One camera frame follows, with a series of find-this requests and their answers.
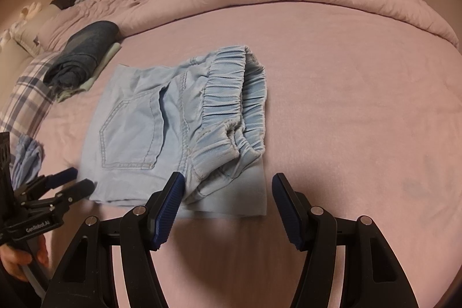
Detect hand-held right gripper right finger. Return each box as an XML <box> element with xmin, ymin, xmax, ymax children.
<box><xmin>272</xmin><ymin>173</ymin><xmax>419</xmax><ymax>308</ymax></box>

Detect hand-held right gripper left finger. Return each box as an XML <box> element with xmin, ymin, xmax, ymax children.
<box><xmin>41</xmin><ymin>171</ymin><xmax>186</xmax><ymax>308</ymax></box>

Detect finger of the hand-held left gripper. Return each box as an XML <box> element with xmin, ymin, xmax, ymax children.
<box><xmin>22</xmin><ymin>179</ymin><xmax>95</xmax><ymax>219</ymax></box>
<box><xmin>22</xmin><ymin>167</ymin><xmax>79</xmax><ymax>199</ymax></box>

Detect light blue pants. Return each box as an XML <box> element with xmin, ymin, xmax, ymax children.
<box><xmin>79</xmin><ymin>45</ymin><xmax>268</xmax><ymax>219</ymax></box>

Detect person's left hand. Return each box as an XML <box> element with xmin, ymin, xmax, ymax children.
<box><xmin>0</xmin><ymin>235</ymin><xmax>50</xmax><ymax>283</ymax></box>

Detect blue striped cloth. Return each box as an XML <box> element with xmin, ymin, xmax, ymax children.
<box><xmin>12</xmin><ymin>134</ymin><xmax>46</xmax><ymax>188</ymax></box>

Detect plaid folded cloth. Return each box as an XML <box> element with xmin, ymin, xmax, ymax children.
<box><xmin>0</xmin><ymin>52</ymin><xmax>67</xmax><ymax>150</ymax></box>

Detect pink bed sheet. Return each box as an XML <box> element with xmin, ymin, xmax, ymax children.
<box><xmin>36</xmin><ymin>0</ymin><xmax>462</xmax><ymax>308</ymax></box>

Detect light green folded cloth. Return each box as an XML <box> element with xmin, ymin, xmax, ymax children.
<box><xmin>56</xmin><ymin>42</ymin><xmax>122</xmax><ymax>104</ymax></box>

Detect dark blue folded clothing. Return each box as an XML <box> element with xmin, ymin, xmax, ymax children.
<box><xmin>43</xmin><ymin>20</ymin><xmax>120</xmax><ymax>96</ymax></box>

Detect white pillow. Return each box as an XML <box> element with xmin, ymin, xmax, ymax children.
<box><xmin>12</xmin><ymin>3</ymin><xmax>62</xmax><ymax>58</ymax></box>

